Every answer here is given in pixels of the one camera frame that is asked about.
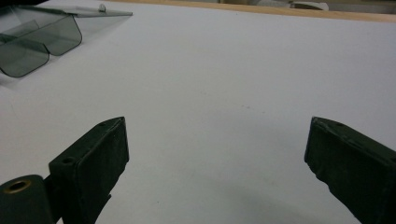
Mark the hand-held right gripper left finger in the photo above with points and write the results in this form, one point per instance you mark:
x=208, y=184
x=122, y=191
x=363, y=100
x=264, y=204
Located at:
x=93, y=168

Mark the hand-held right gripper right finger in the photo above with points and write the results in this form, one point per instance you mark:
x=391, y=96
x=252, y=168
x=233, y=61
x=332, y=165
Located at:
x=355, y=165

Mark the clear grey acrylic holder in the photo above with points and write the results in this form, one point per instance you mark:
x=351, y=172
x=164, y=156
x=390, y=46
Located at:
x=34, y=40

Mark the white object beyond table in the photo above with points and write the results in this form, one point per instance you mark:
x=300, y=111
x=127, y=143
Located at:
x=308, y=5

